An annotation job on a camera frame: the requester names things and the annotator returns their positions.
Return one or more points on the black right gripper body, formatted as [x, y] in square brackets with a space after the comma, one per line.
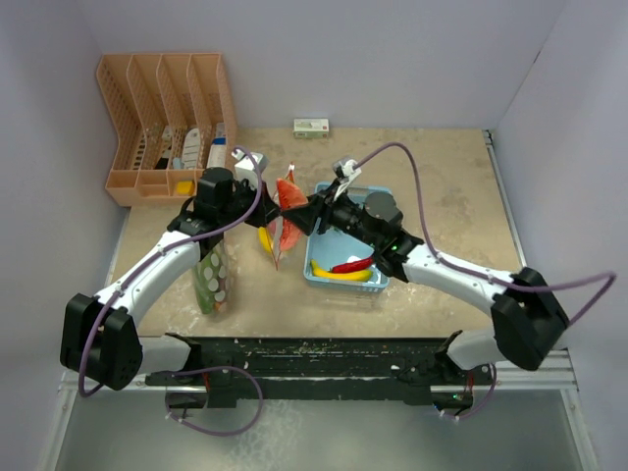
[345, 217]

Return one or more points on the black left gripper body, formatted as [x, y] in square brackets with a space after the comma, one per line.
[241, 202]

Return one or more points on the green leafy vegetable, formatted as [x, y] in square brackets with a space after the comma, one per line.
[205, 275]

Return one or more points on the clear polka dot zip bag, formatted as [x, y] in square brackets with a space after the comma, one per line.
[224, 271]

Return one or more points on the orange purple papaya slice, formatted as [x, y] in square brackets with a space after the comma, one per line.
[221, 296]

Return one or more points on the yellow banana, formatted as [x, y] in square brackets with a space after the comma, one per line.
[361, 276]
[266, 240]

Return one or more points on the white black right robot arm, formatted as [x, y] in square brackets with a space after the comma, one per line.
[527, 319]

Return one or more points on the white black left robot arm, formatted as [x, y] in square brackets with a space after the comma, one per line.
[100, 340]

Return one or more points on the light blue plastic basket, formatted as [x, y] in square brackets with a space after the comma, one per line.
[334, 248]

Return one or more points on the white blue box in organizer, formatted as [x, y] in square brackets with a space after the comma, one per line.
[218, 148]

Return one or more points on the yellow block in organizer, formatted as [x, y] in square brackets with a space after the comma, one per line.
[185, 188]

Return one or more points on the red chili pepper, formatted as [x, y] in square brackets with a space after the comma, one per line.
[353, 266]

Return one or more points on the white bottle in organizer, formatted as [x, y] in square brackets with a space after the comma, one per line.
[191, 149]

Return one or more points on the green and white small box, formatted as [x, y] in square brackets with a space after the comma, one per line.
[306, 128]

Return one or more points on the peach plastic file organizer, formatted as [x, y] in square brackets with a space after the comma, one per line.
[153, 100]

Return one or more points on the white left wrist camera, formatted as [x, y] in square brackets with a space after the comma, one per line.
[247, 169]

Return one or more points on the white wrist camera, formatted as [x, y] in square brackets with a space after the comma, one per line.
[346, 171]
[247, 169]

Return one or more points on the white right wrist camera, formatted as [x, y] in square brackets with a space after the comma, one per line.
[346, 171]

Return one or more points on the black aluminium base frame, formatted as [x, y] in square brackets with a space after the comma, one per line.
[331, 404]

